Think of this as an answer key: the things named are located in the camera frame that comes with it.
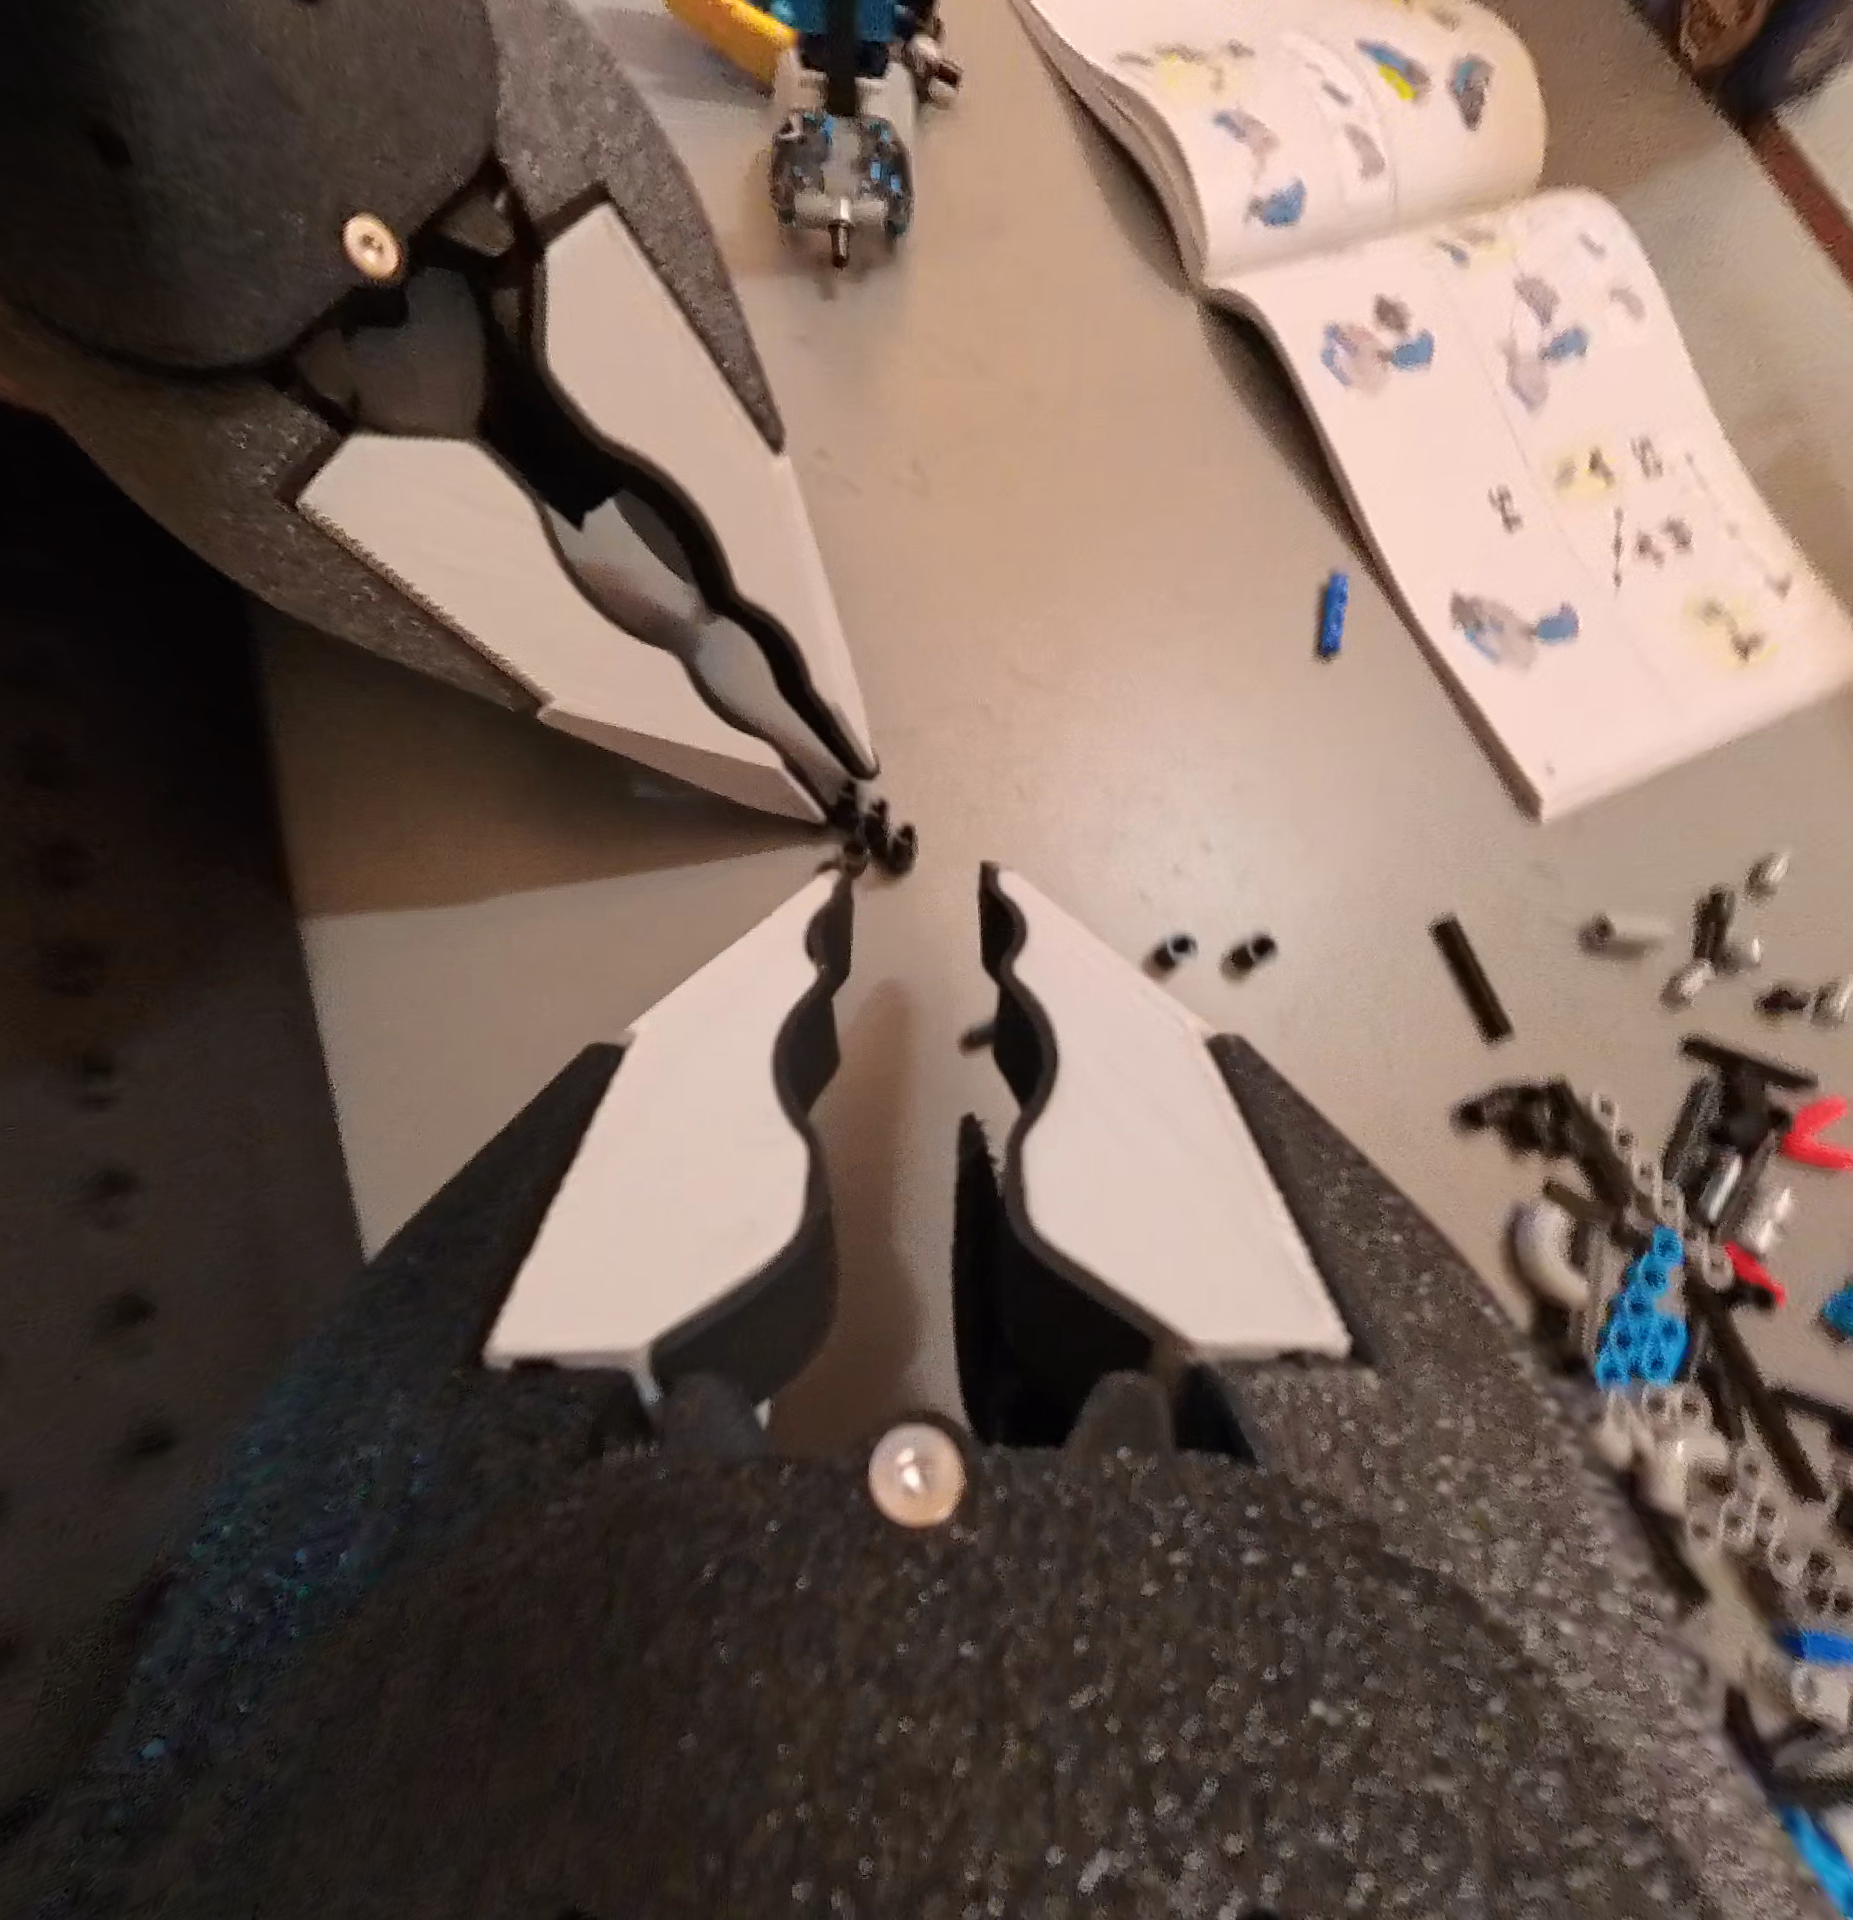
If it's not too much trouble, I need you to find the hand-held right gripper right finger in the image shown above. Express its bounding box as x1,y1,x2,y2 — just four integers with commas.
975,865,1355,1367

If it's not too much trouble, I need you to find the pile of loose toy bricks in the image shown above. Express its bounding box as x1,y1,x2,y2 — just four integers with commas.
1449,845,1853,1920

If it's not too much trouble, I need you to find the black studded mat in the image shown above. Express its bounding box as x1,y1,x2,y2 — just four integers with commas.
0,385,380,1803

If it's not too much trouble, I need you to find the black connector brick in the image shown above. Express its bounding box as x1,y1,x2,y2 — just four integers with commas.
824,769,922,884

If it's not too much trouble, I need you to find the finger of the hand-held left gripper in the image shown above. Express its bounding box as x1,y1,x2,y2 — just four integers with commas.
292,432,834,827
540,201,884,784

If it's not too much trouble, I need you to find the blue yellow brick assembly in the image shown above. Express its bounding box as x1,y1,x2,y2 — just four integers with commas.
670,0,970,275

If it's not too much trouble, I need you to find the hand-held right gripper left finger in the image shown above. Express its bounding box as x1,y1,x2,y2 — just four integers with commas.
482,869,865,1410

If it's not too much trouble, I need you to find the toy instruction booklet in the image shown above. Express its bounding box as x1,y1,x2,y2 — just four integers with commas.
1009,0,1853,827

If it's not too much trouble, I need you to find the grey desk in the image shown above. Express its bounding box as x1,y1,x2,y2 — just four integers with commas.
260,0,1853,1502

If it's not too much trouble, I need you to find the black axle tube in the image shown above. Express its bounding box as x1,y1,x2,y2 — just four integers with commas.
1429,912,1521,1049

